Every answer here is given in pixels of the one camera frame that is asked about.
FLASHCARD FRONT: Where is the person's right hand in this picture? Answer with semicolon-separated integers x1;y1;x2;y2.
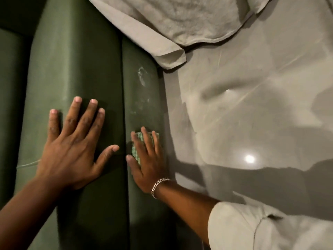
126;127;171;194

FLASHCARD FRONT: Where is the person's left hand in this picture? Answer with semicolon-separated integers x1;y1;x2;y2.
36;96;120;190

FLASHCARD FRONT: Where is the green checked scrub sponge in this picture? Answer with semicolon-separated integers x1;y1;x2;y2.
131;132;160;166

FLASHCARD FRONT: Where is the person's right forearm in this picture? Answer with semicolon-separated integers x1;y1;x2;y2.
156;180;221;247

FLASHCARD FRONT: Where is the person's left forearm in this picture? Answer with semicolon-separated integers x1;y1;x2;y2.
0;176;78;250

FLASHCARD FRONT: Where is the dark green sofa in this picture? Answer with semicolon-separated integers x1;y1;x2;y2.
0;0;206;250

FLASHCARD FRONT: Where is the beige cloth sheet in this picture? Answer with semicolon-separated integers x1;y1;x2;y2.
86;0;277;70

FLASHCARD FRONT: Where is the beige shirt sleeve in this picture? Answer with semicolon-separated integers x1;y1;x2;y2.
207;201;333;250

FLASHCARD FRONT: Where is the silver chain bracelet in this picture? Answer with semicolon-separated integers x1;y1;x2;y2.
151;178;171;200

